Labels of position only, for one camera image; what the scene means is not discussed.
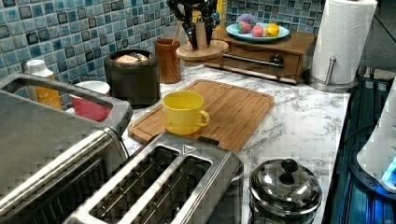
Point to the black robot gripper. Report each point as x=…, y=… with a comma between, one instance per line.
x=206, y=7

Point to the round wooden container lid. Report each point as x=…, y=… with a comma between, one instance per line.
x=204, y=52

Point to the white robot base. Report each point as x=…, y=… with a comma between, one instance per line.
x=377, y=157

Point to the dark tea container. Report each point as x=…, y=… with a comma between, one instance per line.
x=132, y=75

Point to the steel pot with lid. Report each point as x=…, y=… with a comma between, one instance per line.
x=282, y=191

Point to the wooden stick utensil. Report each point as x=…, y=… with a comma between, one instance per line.
x=176, y=35

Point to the yellow cardboard box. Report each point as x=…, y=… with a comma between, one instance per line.
x=221, y=9

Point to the brown wooden utensil cup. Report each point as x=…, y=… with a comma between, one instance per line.
x=168, y=62

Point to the red toy strawberry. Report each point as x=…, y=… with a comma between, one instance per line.
x=243, y=27
x=257, y=31

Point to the purple plush eggplant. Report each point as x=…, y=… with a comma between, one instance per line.
x=247, y=18

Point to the yellow toy lemon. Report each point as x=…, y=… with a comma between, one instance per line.
x=271, y=30

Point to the light blue plate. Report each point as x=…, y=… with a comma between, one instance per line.
x=232, y=30

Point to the yellow mug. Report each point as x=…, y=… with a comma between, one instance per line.
x=184, y=112

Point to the bamboo cutting board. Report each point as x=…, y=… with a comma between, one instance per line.
x=235, y=112

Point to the red and white bowl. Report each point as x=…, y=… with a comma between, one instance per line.
x=86, y=108

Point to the metal paper towel holder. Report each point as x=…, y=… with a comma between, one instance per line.
x=326, y=84

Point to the paper towel roll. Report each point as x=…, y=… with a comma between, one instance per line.
x=342, y=34

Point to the orange bottle white cap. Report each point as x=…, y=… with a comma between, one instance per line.
x=43, y=95

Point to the stainless steel toaster oven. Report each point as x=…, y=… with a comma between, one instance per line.
x=51, y=161

